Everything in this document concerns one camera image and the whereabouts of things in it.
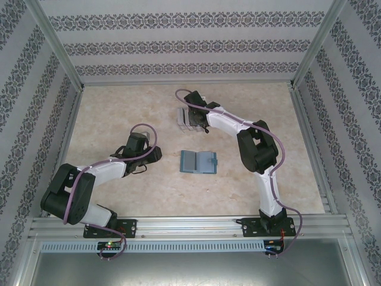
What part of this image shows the light blue VIP card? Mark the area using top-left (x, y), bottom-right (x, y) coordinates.
top-left (182, 151), bottom-right (196, 171)

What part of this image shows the blue leather card holder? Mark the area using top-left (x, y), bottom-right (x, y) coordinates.
top-left (179, 150), bottom-right (219, 175)

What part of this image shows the left small circuit board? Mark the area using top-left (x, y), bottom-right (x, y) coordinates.
top-left (97, 241), bottom-right (123, 251)

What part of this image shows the small circuit board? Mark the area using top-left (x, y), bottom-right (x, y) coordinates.
top-left (264, 241), bottom-right (285, 254)
top-left (97, 241), bottom-right (123, 251)

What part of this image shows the grey metal sheet panel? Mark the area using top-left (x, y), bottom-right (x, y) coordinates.
top-left (29, 251), bottom-right (354, 286)

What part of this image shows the right small circuit board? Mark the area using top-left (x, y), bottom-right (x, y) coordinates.
top-left (264, 241), bottom-right (285, 254)

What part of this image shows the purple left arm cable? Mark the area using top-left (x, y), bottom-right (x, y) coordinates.
top-left (63, 123), bottom-right (158, 260)

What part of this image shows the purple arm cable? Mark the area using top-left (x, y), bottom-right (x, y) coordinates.
top-left (174, 88), bottom-right (304, 259)
top-left (63, 123), bottom-right (158, 260)

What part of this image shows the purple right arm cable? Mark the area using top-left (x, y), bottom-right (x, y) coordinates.
top-left (174, 88), bottom-right (304, 259)

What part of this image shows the aluminium table side rail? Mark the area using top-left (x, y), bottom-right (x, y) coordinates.
top-left (290, 85), bottom-right (340, 215)
top-left (41, 86), bottom-right (86, 218)

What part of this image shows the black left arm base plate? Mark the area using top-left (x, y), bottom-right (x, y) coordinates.
top-left (83, 219), bottom-right (138, 239)

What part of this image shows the aluminium mounting rail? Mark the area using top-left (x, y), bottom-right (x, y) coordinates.
top-left (28, 216), bottom-right (349, 239)

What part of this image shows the slotted grey cable duct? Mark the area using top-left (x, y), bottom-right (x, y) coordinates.
top-left (40, 240), bottom-right (266, 253)

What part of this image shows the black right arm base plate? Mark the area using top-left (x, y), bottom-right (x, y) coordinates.
top-left (241, 216), bottom-right (297, 238)

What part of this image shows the aluminium frame post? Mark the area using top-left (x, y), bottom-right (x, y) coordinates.
top-left (289, 0), bottom-right (348, 89)
top-left (23, 0), bottom-right (86, 90)

